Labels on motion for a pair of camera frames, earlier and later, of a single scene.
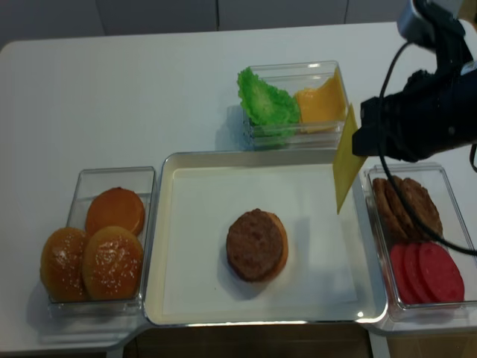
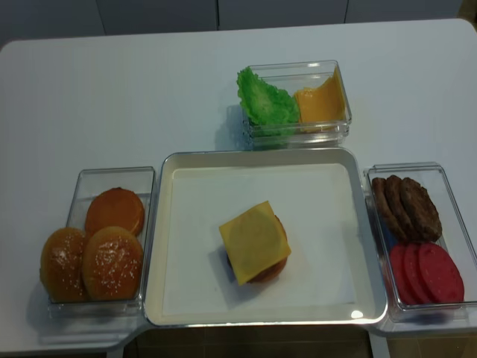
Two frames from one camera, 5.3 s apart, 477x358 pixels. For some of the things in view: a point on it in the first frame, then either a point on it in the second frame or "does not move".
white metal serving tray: (334, 273) does not move
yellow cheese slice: (346, 165) → (254, 242)
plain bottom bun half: (115, 206) does not move
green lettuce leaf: (273, 113) does not move
